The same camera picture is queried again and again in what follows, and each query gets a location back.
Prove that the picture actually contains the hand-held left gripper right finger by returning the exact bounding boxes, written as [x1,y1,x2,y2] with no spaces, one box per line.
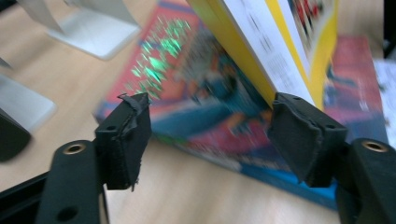
[267,91,348,189]

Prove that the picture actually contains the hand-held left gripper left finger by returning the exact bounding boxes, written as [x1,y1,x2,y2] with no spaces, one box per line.
[94,92,152,191]

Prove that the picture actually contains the blue and white book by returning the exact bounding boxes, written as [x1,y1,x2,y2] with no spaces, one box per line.
[236,57,396,211]

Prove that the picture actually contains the colourful illustrated book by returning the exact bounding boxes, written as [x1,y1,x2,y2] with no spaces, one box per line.
[92,0,390,175]

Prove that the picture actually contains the black hardcover book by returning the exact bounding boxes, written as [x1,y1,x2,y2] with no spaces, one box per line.
[0,106,32,163]

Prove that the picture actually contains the white expandable book rack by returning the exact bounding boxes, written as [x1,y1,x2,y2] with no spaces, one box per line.
[0,0,141,134]

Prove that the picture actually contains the yellow paperback book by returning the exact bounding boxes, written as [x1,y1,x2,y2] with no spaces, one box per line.
[186,0,340,111]

